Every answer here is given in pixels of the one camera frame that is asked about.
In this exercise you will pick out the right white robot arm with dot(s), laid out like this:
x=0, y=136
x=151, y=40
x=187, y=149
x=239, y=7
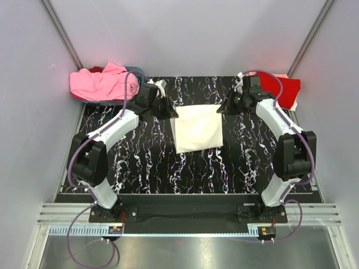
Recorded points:
x=294, y=157

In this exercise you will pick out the folded red t shirt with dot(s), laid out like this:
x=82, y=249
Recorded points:
x=291, y=88

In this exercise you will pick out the aluminium frame rail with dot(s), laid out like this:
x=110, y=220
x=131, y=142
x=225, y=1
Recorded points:
x=313, y=213

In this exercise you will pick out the pink crumpled t shirt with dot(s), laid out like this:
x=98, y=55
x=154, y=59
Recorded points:
x=101, y=84

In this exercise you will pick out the folded light pink t shirt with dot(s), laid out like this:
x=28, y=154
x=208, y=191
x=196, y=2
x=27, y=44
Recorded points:
x=281, y=75

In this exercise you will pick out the teal plastic laundry basket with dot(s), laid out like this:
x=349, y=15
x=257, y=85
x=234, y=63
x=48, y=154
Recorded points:
x=134, y=68

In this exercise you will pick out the right aluminium corner post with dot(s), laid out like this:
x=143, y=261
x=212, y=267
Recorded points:
x=313, y=31

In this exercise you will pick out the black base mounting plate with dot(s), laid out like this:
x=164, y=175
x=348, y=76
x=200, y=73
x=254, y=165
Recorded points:
x=194, y=213

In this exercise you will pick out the left aluminium corner post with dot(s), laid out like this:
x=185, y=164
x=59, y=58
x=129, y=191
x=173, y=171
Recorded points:
x=60, y=29

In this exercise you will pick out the white slotted cable duct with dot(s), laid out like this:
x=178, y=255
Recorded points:
x=86, y=230

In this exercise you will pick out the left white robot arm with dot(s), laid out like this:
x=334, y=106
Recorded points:
x=87, y=166

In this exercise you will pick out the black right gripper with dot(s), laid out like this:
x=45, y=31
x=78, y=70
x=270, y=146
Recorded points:
x=225, y=108

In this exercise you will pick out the red t shirt in basket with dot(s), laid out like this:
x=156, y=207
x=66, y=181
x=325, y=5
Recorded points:
x=95, y=69

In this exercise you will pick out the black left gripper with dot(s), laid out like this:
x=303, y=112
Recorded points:
x=169, y=112

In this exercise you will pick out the aluminium corner post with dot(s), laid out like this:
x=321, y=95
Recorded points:
x=60, y=29
x=313, y=31

